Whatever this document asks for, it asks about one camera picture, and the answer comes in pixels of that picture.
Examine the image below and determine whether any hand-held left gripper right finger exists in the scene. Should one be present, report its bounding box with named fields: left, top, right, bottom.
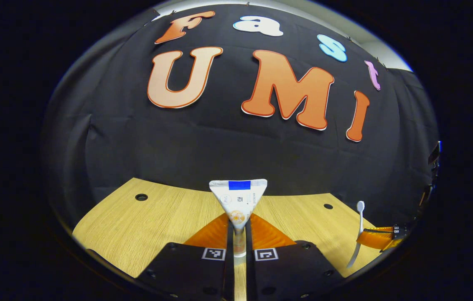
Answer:
left=245, top=212, right=340, bottom=301

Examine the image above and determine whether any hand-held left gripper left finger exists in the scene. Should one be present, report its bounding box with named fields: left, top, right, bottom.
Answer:
left=135, top=212, right=235, bottom=301

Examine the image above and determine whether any wooden desktop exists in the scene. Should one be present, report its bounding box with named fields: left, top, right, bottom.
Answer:
left=72, top=178, right=387, bottom=301

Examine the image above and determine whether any black backdrop cloth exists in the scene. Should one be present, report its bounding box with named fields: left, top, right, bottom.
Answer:
left=40, top=3, right=441, bottom=235

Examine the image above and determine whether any white toothpaste tube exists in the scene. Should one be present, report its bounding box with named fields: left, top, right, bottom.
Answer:
left=209, top=179, right=268, bottom=257

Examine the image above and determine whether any white toothbrush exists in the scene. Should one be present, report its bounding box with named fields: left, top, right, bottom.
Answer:
left=347, top=201, right=366, bottom=268

